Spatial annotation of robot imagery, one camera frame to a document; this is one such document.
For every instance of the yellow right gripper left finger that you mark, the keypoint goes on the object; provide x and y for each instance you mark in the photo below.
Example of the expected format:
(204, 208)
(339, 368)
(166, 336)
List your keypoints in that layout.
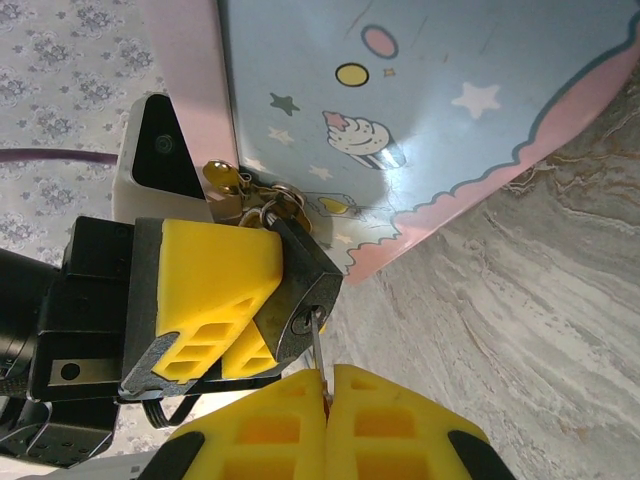
(265, 440)

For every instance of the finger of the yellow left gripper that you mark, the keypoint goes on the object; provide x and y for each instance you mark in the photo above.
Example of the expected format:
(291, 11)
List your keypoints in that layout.
(210, 270)
(250, 357)

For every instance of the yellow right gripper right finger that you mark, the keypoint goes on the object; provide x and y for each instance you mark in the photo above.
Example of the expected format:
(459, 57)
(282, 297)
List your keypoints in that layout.
(390, 435)

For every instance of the silver key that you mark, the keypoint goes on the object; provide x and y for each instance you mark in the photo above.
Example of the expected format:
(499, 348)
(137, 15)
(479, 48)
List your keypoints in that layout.
(316, 345)

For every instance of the black padlock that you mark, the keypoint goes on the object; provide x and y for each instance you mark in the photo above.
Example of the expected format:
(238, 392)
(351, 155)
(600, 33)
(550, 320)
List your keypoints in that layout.
(300, 280)

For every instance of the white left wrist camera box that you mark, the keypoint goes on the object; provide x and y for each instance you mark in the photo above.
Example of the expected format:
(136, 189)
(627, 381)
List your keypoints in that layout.
(160, 145)

